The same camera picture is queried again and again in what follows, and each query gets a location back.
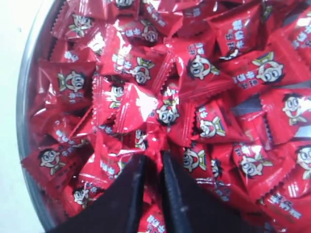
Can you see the round steel bowl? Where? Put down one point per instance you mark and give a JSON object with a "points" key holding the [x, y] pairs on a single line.
{"points": [[38, 45]]}

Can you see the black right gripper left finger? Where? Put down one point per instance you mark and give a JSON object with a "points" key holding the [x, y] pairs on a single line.
{"points": [[118, 210]]}

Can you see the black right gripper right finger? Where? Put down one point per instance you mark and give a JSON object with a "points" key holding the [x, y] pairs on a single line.
{"points": [[188, 208]]}

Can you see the pile of red wrapped candies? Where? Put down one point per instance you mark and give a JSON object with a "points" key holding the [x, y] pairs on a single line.
{"points": [[246, 66]]}

